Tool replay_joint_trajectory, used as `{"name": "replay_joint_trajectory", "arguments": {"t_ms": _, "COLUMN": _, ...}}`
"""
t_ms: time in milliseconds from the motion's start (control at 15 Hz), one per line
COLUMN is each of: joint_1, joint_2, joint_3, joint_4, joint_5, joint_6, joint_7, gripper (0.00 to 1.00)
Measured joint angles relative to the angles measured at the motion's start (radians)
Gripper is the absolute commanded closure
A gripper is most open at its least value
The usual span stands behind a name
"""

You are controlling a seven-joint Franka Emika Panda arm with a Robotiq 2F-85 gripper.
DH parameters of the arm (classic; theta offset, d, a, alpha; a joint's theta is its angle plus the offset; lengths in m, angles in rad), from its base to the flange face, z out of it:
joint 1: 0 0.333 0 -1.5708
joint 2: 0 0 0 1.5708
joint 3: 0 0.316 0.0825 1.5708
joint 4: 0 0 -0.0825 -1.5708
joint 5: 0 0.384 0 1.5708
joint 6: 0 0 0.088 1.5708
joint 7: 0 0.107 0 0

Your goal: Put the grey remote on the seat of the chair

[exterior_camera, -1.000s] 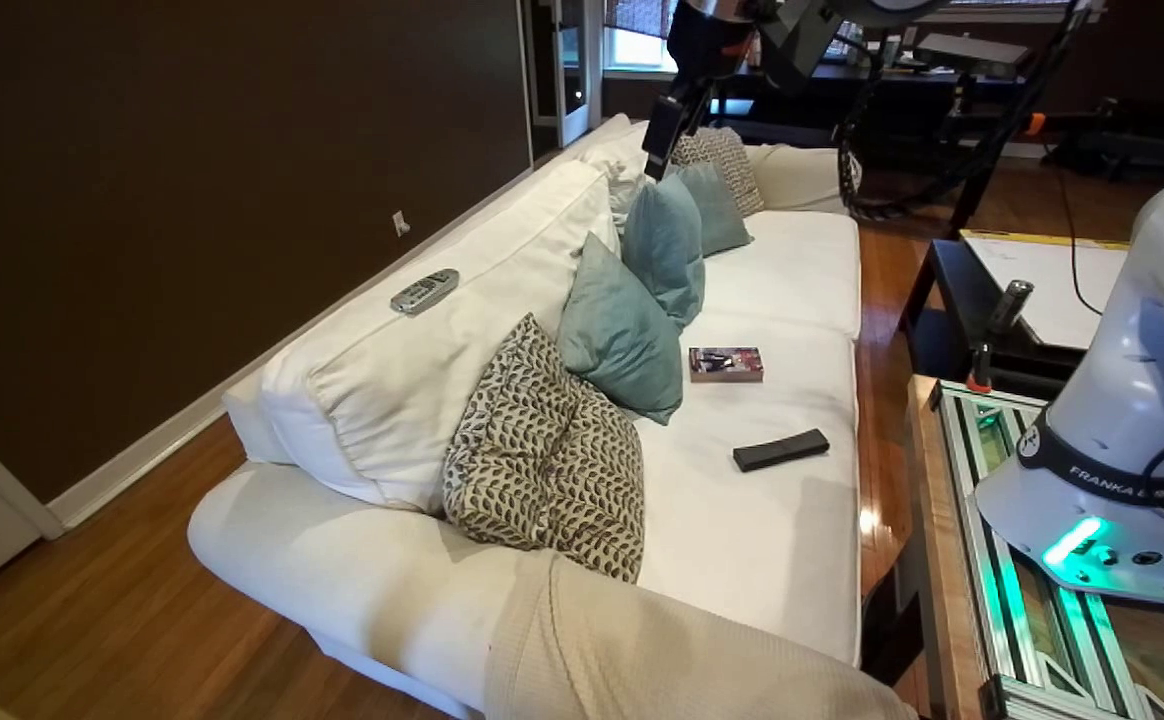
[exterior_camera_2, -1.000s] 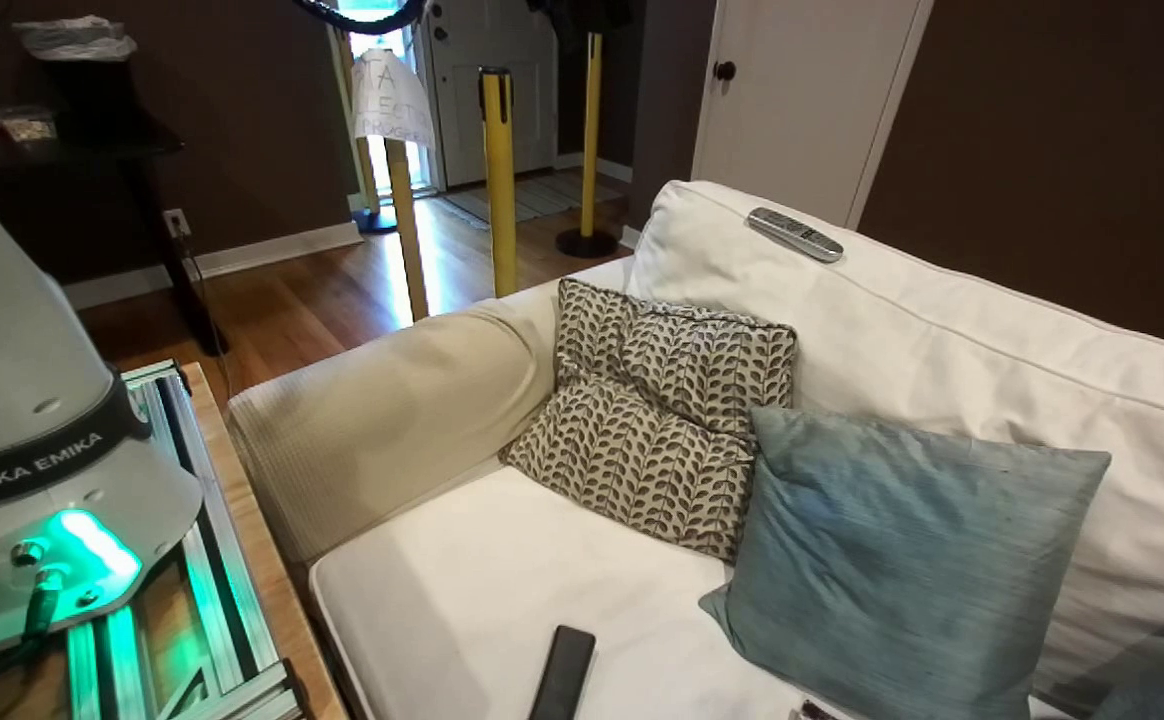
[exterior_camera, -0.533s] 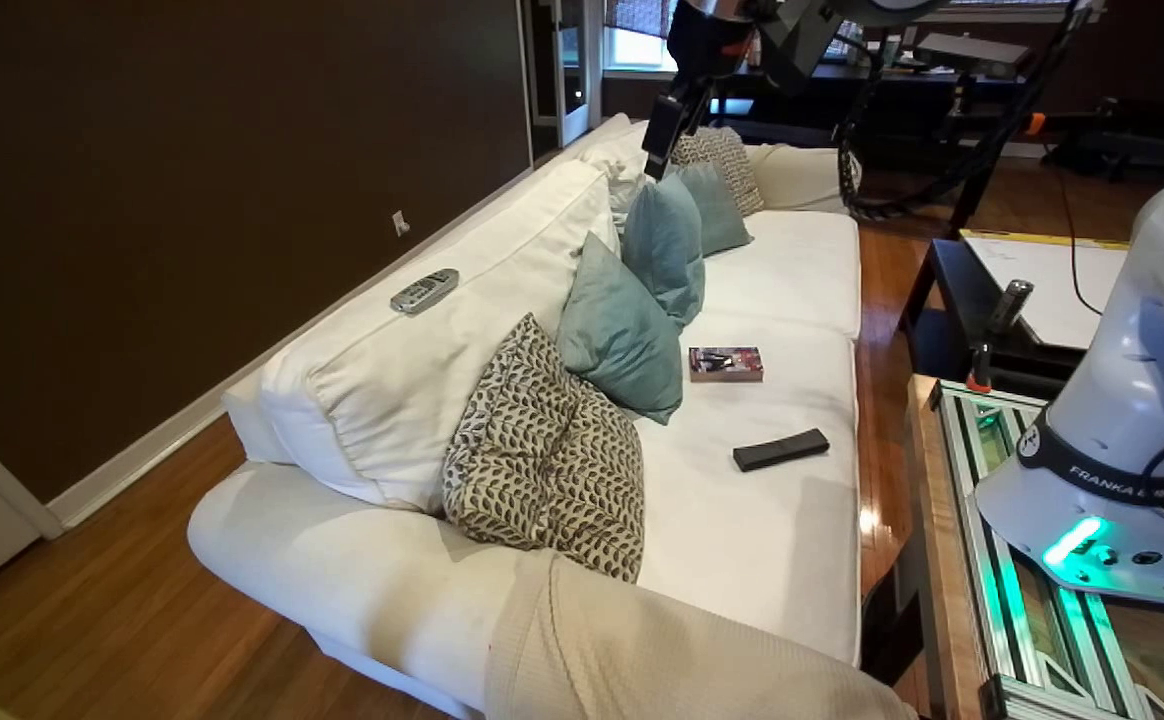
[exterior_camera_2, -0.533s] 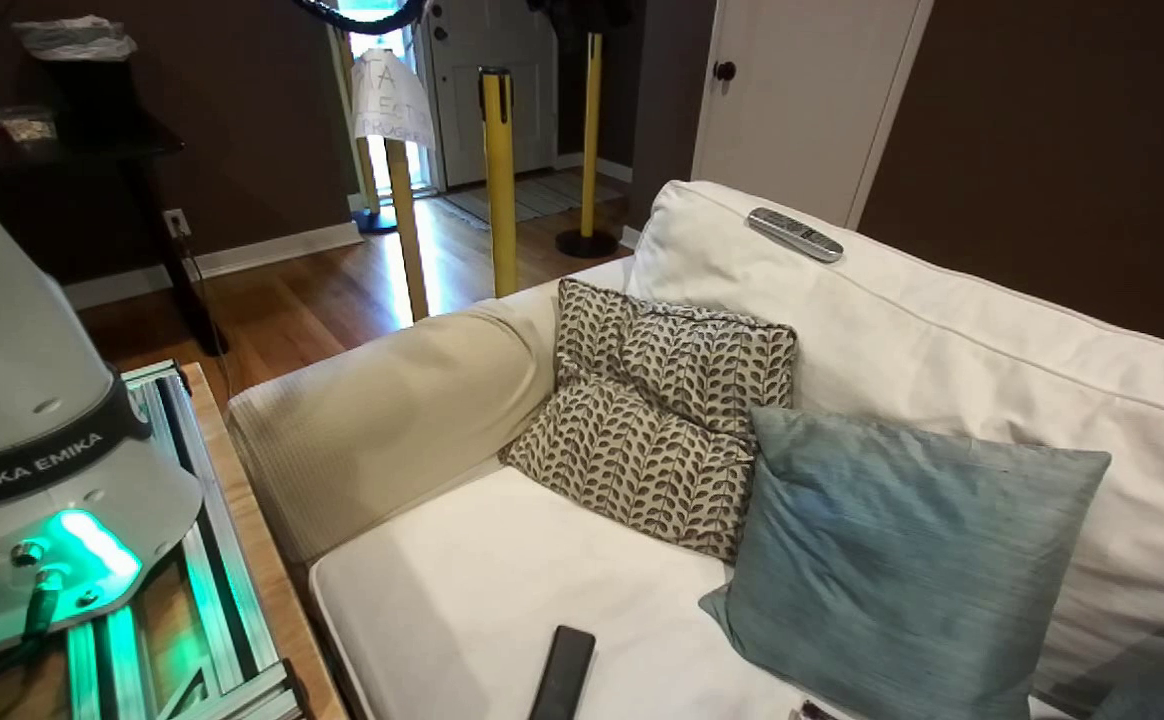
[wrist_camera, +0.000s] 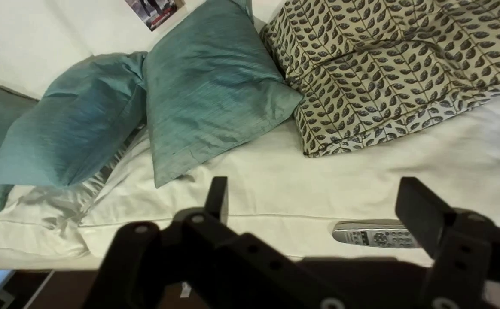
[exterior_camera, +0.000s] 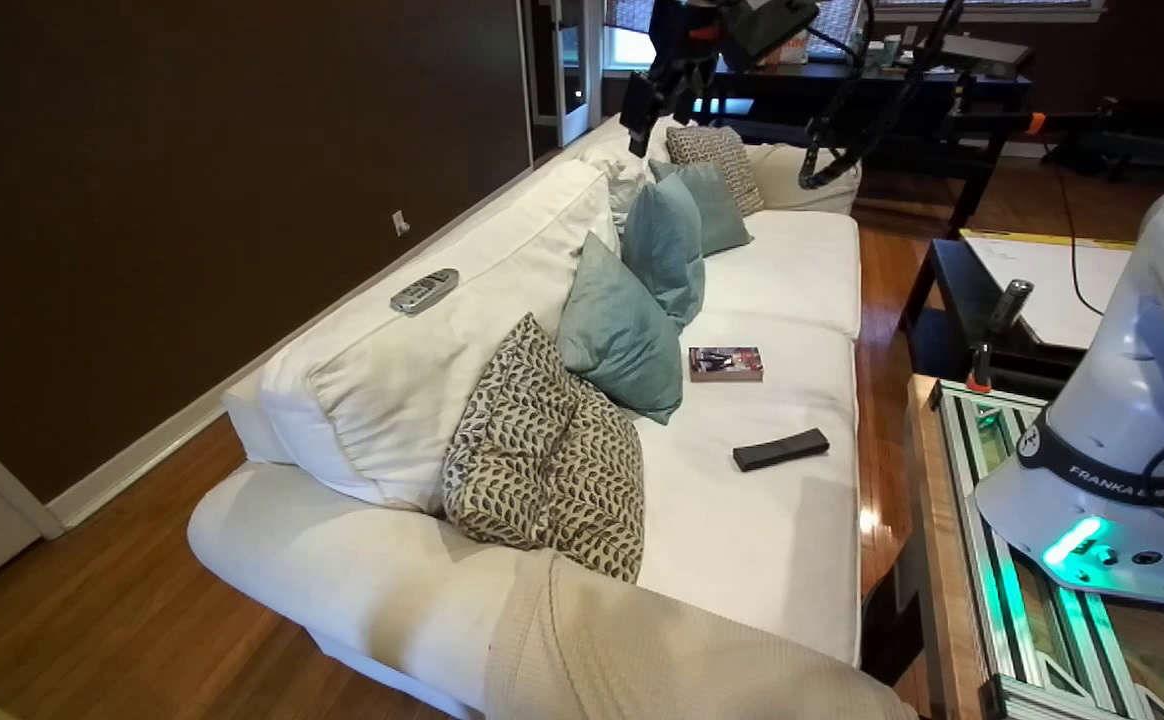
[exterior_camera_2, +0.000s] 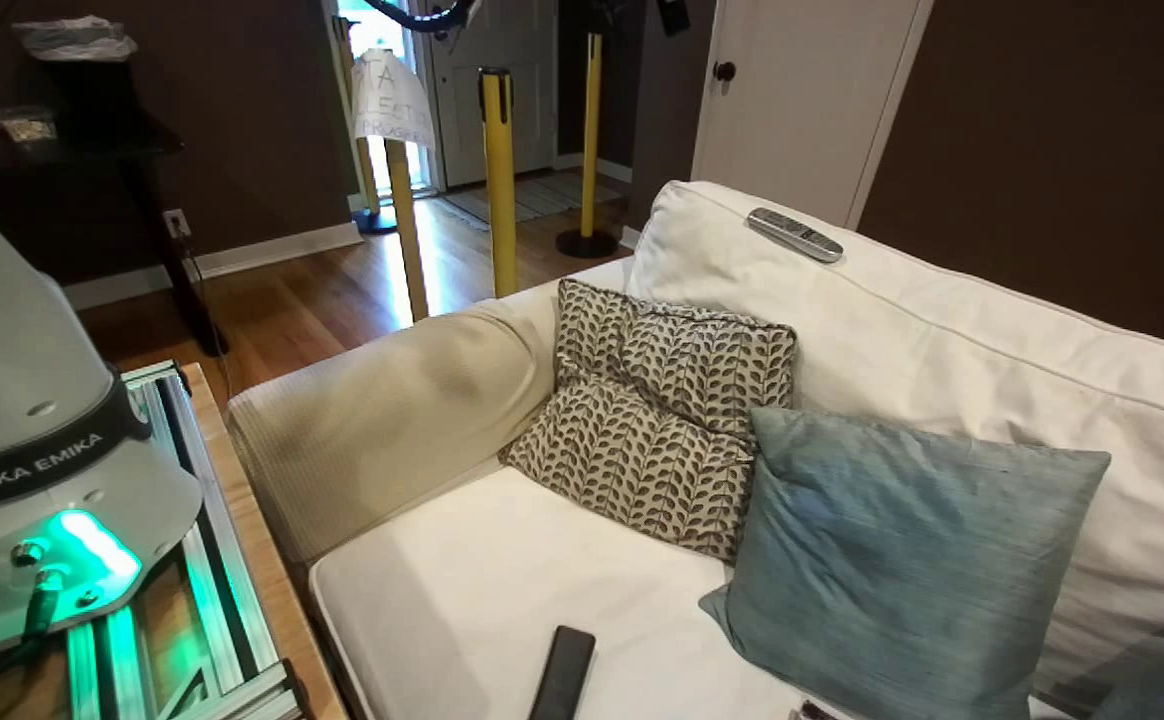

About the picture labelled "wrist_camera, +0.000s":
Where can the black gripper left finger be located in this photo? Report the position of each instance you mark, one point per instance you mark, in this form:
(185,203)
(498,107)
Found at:
(217,198)

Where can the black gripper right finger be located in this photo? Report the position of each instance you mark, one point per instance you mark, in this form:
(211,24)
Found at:
(424,211)

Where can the grey remote control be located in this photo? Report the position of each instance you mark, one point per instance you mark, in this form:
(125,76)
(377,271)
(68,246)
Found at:
(370,234)

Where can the white sofa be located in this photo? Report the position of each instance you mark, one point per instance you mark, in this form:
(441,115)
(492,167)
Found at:
(319,182)

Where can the large leaf patterned pillow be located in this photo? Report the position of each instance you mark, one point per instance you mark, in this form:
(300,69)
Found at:
(388,62)

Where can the small book with red cover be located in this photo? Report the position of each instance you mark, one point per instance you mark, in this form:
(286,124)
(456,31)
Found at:
(157,10)

